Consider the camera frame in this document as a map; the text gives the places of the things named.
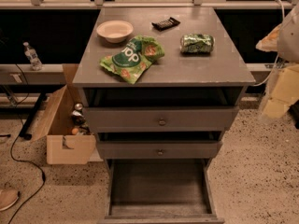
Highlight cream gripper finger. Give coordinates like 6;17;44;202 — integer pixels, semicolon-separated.
256;25;280;52
261;63;299;119

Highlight crushed green soda can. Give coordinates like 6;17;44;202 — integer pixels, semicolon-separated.
180;34;215;54

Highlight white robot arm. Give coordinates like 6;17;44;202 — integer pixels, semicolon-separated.
256;5;299;119

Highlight grey drawer cabinet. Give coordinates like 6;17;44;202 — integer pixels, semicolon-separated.
72;7;257;224

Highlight grey top drawer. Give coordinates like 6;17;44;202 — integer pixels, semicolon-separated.
84;107;238;133

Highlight grey middle drawer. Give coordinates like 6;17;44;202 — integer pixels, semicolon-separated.
97;141;222;159

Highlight grey open bottom drawer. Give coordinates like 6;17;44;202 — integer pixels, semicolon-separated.
98;159;224;224

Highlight green chip bag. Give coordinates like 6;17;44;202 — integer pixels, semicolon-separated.
99;35;164;84

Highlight white bowl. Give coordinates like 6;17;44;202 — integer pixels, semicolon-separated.
96;21;134;44

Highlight items in cardboard box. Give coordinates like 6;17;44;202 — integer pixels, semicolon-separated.
71;103;90;135

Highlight cardboard box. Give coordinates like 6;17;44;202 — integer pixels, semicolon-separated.
32;63;101;164

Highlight clear water bottle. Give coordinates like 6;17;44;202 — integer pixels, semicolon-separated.
23;42;43;71

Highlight white shoe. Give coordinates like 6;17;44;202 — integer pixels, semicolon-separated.
0;189;20;211

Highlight white wall cable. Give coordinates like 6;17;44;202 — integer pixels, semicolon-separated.
251;0;286;88

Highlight black floor cable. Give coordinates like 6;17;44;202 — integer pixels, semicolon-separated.
0;37;47;224

